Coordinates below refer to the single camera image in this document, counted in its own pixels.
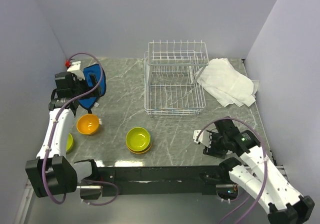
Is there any green bowl near left edge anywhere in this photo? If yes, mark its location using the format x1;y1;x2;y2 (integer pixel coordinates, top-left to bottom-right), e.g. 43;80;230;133
66;133;74;153

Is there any purple cable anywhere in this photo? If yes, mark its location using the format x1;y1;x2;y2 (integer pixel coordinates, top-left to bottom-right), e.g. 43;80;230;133
194;117;269;224
41;53;119;207

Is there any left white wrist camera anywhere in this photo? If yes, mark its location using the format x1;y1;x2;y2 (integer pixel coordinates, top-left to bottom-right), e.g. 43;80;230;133
65;60;85;81

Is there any green shallow bowl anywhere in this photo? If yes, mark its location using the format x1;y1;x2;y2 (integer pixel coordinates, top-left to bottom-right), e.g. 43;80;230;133
125;127;152;152

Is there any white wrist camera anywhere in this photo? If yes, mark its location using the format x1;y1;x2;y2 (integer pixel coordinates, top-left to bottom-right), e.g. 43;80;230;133
193;130;211;148
65;60;85;81

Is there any black base beam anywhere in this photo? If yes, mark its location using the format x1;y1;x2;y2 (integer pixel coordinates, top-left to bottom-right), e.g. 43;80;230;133
74;166;241;205

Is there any orange shallow bowl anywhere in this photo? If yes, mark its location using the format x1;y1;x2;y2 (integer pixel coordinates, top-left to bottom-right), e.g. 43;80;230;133
128;146;151;154

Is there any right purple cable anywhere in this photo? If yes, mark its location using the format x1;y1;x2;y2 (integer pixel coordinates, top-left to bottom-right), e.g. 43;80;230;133
194;117;269;224

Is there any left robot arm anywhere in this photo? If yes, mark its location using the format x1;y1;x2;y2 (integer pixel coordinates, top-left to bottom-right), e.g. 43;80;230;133
25;71;106;199

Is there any white wire dish rack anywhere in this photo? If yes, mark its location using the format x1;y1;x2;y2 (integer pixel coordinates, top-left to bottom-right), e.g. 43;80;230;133
144;40;209;116

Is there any white towel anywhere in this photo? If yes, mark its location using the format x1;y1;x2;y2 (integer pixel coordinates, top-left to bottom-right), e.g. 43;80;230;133
197;58;260;107

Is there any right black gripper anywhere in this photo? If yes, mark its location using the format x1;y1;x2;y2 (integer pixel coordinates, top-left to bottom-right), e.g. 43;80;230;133
203;130;229;159

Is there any blue cloth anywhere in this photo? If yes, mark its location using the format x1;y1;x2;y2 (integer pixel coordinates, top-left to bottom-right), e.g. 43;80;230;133
77;63;108;110

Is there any aluminium frame rail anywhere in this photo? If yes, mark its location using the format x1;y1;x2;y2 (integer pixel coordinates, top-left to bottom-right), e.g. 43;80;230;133
13;179;101;224

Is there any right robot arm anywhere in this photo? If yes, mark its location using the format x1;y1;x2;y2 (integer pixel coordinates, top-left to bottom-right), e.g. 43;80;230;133
208;117;315;224

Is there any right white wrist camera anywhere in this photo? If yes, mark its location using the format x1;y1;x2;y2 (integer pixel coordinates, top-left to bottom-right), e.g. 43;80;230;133
193;130;211;148

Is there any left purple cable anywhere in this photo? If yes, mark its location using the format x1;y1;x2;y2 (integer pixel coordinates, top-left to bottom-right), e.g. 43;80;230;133
41;53;119;207

